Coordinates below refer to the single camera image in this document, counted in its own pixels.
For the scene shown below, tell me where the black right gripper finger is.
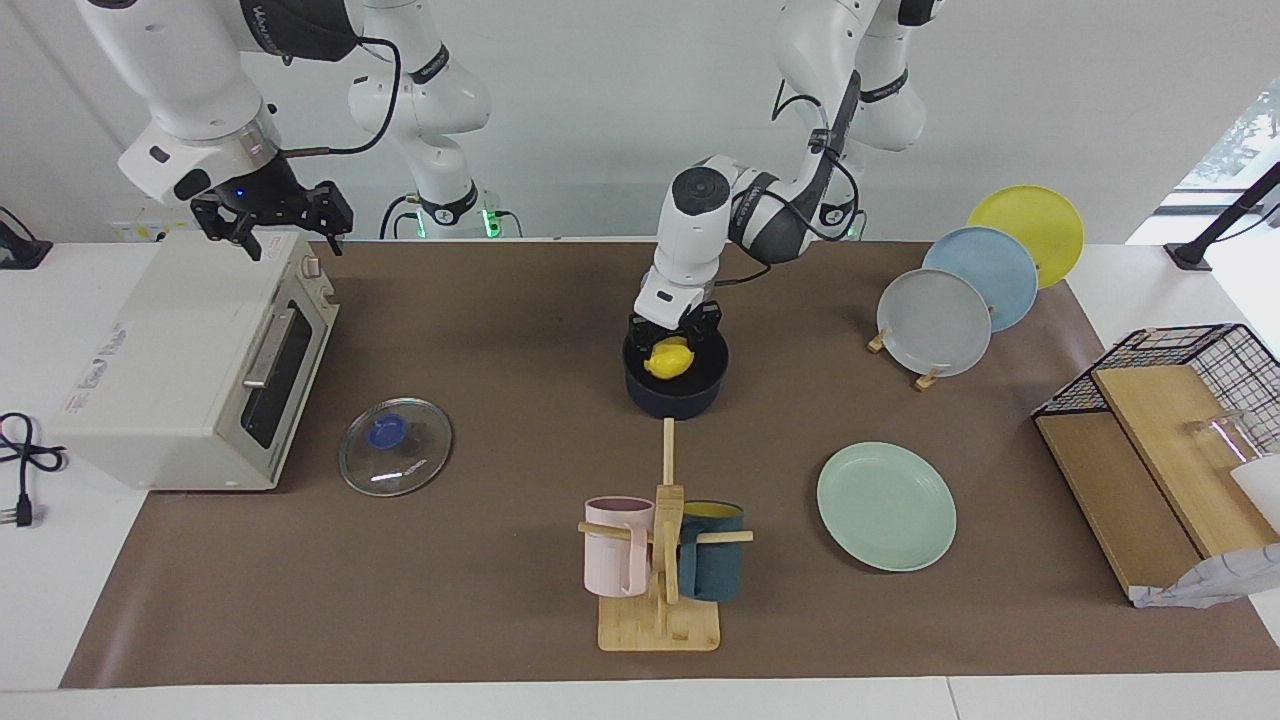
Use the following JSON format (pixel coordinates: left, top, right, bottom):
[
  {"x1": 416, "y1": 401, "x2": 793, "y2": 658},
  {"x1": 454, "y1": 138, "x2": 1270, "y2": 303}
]
[
  {"x1": 305, "y1": 183, "x2": 353, "y2": 257},
  {"x1": 190, "y1": 195, "x2": 263, "y2": 263}
]

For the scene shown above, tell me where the yellow lemon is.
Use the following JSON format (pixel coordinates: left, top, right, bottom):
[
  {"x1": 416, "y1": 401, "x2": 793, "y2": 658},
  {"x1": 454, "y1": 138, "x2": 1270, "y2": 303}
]
[{"x1": 644, "y1": 338, "x2": 695, "y2": 380}]

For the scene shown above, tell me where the glass lid with blue knob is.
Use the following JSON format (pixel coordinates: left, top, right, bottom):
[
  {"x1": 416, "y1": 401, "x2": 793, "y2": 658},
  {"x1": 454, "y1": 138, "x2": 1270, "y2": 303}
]
[{"x1": 339, "y1": 397, "x2": 454, "y2": 498}]

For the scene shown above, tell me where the grey plate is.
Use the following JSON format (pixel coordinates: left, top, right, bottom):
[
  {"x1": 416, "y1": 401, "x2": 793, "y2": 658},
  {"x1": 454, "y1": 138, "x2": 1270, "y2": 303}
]
[{"x1": 877, "y1": 268, "x2": 993, "y2": 378}]

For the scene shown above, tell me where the wooden plate rack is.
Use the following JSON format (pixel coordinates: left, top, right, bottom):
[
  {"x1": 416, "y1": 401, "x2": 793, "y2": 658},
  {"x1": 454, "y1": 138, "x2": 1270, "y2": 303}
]
[{"x1": 867, "y1": 330, "x2": 946, "y2": 392}]

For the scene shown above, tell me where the pale green plate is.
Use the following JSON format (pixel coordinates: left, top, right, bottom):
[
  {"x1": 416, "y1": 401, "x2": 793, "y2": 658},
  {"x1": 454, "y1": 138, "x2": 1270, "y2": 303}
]
[{"x1": 817, "y1": 442, "x2": 957, "y2": 573}]

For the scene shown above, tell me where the light blue plate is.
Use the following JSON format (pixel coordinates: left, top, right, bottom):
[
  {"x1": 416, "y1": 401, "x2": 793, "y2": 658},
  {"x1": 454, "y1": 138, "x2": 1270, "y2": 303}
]
[{"x1": 922, "y1": 226, "x2": 1039, "y2": 333}]

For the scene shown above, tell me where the yellow plate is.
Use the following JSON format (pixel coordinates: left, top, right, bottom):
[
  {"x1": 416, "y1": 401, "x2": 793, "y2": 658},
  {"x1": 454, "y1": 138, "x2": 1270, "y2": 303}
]
[{"x1": 967, "y1": 184, "x2": 1085, "y2": 290}]

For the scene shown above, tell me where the white power strip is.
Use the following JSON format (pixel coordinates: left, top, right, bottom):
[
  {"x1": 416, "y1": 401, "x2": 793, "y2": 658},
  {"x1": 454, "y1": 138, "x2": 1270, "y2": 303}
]
[{"x1": 108, "y1": 215, "x2": 196, "y2": 243}]

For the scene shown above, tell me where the cream toaster oven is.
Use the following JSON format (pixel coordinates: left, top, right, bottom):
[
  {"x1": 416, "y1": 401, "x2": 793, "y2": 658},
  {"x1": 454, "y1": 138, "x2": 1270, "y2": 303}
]
[{"x1": 50, "y1": 232, "x2": 341, "y2": 491}]

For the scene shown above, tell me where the black desk clamp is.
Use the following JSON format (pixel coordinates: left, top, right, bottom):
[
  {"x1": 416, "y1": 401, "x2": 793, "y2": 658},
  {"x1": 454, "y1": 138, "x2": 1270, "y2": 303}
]
[{"x1": 0, "y1": 205, "x2": 53, "y2": 269}]

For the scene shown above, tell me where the pink mug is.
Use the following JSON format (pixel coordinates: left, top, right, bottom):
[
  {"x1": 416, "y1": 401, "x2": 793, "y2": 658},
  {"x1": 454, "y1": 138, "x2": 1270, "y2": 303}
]
[{"x1": 584, "y1": 497, "x2": 656, "y2": 598}]

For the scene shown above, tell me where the dark teal mug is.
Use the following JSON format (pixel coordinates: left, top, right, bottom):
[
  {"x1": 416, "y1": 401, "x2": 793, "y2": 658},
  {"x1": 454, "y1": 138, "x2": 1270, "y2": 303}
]
[{"x1": 678, "y1": 501, "x2": 745, "y2": 602}]

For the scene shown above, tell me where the brown table mat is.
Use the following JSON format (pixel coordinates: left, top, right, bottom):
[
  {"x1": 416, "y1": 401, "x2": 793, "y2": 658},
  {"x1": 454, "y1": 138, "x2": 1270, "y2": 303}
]
[{"x1": 60, "y1": 240, "x2": 1280, "y2": 689}]

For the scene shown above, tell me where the wooden mug tree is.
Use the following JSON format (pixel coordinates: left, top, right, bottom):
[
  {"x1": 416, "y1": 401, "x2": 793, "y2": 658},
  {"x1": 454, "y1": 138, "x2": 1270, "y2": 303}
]
[{"x1": 578, "y1": 418, "x2": 753, "y2": 653}]

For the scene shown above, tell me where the brown flat board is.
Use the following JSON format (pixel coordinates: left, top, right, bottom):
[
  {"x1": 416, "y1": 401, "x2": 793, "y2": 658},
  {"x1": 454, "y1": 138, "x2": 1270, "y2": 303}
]
[{"x1": 1036, "y1": 412, "x2": 1201, "y2": 599}]

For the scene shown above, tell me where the light bamboo cutting board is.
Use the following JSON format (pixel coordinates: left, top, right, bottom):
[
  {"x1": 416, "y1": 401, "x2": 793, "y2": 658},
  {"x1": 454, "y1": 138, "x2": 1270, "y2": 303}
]
[{"x1": 1092, "y1": 365, "x2": 1280, "y2": 559}]

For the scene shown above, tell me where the black pole stand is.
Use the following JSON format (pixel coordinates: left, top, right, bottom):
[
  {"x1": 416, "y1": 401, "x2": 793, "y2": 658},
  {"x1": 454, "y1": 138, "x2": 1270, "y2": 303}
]
[{"x1": 1165, "y1": 160, "x2": 1280, "y2": 271}]

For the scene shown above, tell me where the clear glass cup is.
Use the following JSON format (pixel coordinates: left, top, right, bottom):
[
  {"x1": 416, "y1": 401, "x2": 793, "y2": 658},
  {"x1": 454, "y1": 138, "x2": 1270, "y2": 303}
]
[{"x1": 1185, "y1": 410, "x2": 1266, "y2": 471}]

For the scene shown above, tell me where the white marbled cloth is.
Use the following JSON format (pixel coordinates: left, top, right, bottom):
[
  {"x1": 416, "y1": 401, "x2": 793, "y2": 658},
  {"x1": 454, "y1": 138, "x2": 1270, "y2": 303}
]
[{"x1": 1130, "y1": 543, "x2": 1280, "y2": 609}]

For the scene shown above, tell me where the white cup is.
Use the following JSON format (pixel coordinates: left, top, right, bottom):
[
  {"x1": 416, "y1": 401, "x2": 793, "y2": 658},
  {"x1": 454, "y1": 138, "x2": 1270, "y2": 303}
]
[{"x1": 1230, "y1": 455, "x2": 1280, "y2": 531}]

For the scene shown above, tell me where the dark pot with purple handle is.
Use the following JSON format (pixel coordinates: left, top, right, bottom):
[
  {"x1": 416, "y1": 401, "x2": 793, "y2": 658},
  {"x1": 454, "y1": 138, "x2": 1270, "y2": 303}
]
[{"x1": 622, "y1": 320, "x2": 729, "y2": 419}]

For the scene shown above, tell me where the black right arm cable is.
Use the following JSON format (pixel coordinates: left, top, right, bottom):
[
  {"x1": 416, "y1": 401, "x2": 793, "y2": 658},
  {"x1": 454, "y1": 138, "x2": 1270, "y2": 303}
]
[{"x1": 280, "y1": 35, "x2": 403, "y2": 157}]

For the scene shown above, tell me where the black power cord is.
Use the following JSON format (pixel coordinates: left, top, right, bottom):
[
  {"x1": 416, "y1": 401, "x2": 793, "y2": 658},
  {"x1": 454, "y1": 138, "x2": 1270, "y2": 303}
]
[{"x1": 0, "y1": 412, "x2": 66, "y2": 528}]

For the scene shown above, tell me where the black wire basket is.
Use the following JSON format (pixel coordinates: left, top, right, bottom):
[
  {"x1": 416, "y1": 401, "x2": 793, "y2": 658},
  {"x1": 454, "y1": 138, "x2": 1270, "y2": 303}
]
[{"x1": 1032, "y1": 323, "x2": 1280, "y2": 461}]

